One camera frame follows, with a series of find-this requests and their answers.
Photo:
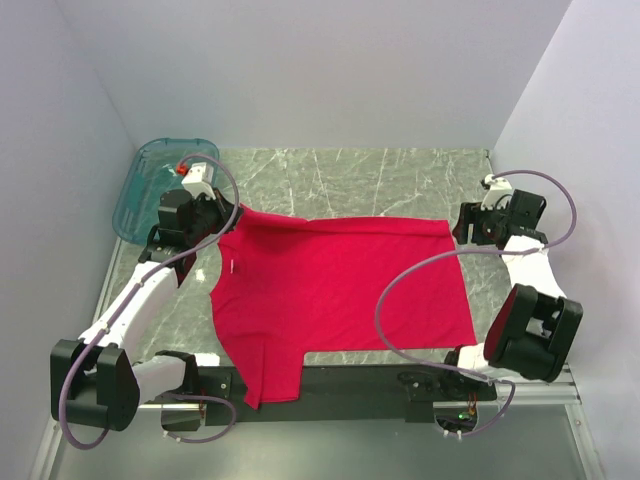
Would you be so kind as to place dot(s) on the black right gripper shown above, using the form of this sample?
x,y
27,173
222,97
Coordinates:
x,y
471,213

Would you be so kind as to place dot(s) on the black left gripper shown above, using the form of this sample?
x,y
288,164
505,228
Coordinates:
x,y
221,205

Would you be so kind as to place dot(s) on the red t-shirt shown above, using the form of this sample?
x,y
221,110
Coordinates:
x,y
290,286

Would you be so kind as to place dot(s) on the teal transparent plastic bin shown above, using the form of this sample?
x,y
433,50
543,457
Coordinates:
x,y
151,174

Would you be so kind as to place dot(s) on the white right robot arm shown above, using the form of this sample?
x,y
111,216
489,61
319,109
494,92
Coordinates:
x,y
533,331

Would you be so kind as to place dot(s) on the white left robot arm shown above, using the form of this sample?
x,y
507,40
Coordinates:
x,y
93,380

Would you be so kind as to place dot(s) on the black base beam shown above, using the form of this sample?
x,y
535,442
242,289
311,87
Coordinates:
x,y
354,392

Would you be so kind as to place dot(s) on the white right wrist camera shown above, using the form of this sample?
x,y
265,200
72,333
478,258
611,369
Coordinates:
x,y
498,193

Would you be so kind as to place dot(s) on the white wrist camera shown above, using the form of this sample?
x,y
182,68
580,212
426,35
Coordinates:
x,y
498,193
198,179

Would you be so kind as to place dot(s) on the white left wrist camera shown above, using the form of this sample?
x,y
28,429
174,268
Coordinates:
x,y
198,179

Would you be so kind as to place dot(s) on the aluminium frame rail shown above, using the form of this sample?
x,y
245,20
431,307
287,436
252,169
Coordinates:
x,y
95,388

